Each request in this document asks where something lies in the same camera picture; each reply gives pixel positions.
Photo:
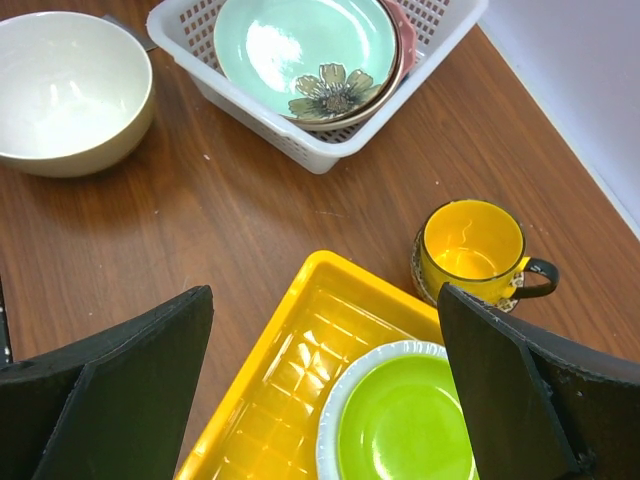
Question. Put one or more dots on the white ceramic bowl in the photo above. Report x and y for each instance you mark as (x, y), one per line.
(77, 94)

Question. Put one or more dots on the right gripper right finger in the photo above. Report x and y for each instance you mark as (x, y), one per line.
(538, 405)

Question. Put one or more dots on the white plastic basket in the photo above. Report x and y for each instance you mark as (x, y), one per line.
(184, 29)

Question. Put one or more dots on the pale green bottom plate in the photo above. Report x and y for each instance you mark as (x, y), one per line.
(309, 61)

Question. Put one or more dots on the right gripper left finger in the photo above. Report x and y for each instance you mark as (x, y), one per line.
(113, 405)

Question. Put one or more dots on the yellow plastic tray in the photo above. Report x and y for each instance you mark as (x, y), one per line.
(332, 313)

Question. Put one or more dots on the green white bowl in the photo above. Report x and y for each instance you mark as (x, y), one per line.
(395, 414)

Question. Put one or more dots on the yellow mug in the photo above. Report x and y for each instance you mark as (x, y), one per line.
(481, 248)

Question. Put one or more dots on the woven coaster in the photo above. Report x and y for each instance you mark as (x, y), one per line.
(504, 304)

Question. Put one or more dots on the dark bottom plate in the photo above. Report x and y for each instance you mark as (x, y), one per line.
(385, 100)

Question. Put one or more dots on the pink polka dot plate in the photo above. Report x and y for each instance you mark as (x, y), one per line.
(407, 34)

